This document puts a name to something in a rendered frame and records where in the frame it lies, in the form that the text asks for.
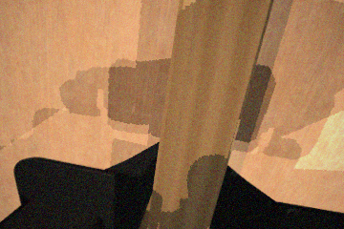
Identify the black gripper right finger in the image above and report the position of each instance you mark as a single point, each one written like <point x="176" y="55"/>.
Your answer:
<point x="241" y="205"/>

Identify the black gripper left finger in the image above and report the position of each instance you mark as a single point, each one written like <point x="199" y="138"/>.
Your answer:
<point x="118" y="195"/>

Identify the long wooden board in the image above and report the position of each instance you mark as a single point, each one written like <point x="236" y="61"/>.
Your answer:
<point x="215" y="49"/>

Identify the wooden post with slot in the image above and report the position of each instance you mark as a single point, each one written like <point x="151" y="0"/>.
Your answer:
<point x="144" y="221"/>

